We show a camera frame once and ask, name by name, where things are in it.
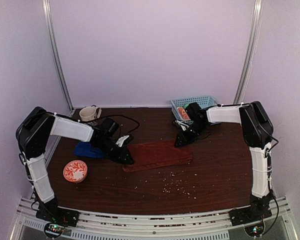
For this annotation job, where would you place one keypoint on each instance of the aluminium frame post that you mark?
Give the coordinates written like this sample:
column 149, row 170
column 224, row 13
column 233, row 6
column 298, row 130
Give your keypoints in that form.
column 55, row 52
column 250, row 51

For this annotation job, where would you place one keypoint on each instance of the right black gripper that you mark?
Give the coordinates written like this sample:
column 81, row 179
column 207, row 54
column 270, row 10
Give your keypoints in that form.
column 184, row 138

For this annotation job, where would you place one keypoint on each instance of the white patterned mug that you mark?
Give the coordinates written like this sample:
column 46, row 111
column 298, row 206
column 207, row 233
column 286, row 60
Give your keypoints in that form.
column 90, row 115

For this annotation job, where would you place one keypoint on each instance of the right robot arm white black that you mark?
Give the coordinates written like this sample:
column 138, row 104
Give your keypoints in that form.
column 257, row 130

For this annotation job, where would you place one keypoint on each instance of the right aluminium frame post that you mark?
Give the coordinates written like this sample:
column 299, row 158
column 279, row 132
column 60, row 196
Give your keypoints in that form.
column 250, row 51

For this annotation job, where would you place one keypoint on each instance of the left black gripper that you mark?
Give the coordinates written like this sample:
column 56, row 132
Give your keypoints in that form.
column 122, row 154

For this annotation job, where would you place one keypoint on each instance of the orange patterned bowl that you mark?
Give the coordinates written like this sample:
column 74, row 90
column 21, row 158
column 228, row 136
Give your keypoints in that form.
column 75, row 171

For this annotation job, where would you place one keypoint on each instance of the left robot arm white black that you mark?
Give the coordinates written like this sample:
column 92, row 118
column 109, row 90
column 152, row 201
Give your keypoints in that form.
column 34, row 135

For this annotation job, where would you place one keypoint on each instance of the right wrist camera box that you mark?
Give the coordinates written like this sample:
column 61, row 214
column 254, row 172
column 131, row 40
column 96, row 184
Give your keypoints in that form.
column 194, row 112

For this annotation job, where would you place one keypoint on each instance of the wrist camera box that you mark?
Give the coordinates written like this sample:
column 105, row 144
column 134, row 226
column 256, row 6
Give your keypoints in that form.
column 109, row 127
column 194, row 112

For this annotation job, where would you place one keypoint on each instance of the blue folded towel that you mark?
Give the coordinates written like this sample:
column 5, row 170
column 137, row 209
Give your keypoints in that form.
column 85, row 149

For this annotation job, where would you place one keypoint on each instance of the light blue plastic basket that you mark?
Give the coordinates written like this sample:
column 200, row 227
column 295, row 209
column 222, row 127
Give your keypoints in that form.
column 203, row 101

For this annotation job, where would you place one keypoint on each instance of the orange white rolled towel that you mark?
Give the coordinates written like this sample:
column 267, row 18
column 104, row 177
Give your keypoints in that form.
column 183, row 114

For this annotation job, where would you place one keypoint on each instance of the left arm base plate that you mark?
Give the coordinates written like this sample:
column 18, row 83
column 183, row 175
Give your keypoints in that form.
column 54, row 214

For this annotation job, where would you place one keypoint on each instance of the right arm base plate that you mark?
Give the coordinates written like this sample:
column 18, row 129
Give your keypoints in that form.
column 242, row 216

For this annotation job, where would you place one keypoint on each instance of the front aluminium rail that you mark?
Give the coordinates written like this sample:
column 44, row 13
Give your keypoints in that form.
column 212, row 225

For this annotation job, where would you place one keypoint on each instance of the left aluminium frame post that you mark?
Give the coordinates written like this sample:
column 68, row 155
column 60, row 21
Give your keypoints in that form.
column 55, row 52

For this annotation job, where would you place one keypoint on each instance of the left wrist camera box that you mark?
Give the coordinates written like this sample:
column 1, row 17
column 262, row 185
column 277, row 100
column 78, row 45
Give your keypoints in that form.
column 109, row 127

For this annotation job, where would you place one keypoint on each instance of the brown towel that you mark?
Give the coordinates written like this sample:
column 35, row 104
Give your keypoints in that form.
column 154, row 155

